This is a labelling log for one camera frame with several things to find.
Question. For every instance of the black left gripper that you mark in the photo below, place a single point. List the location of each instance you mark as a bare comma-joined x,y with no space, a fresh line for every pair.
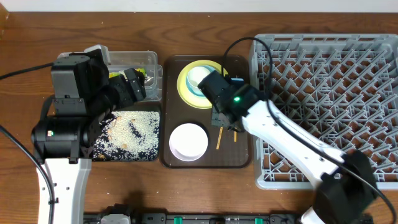
120,86

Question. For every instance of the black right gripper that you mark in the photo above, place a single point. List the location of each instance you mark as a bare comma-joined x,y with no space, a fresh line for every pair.
218,117

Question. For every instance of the green yellow snack wrapper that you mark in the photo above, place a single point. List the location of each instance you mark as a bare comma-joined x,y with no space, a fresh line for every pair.
121,72

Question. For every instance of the white rice bowl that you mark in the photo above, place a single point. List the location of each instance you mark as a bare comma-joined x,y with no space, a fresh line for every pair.
188,142

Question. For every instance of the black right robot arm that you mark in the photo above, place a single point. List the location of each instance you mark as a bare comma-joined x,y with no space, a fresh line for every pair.
344,184

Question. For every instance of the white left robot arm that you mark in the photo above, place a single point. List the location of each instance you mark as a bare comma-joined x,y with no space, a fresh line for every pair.
69,124

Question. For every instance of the black waste tray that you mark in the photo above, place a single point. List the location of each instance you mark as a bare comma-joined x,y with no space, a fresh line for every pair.
124,155

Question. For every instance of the grey dishwasher rack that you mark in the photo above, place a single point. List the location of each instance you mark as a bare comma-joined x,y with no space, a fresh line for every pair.
341,88

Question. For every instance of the clear plastic bin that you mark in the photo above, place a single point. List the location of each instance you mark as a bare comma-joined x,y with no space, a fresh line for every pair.
146,60

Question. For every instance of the yellow plate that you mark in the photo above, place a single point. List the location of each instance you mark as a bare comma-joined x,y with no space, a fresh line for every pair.
198,102

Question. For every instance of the dark brown tray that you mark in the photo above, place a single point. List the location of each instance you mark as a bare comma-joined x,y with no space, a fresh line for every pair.
231,155

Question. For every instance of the light blue bowl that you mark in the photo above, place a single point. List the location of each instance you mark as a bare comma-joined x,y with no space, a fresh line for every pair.
197,91

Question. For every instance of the pile of rice grains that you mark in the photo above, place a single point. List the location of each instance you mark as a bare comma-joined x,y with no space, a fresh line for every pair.
133,133

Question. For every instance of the white cup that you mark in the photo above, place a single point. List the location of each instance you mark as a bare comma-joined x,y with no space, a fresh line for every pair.
196,75

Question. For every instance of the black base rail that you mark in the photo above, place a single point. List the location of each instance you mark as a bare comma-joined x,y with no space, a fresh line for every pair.
119,213

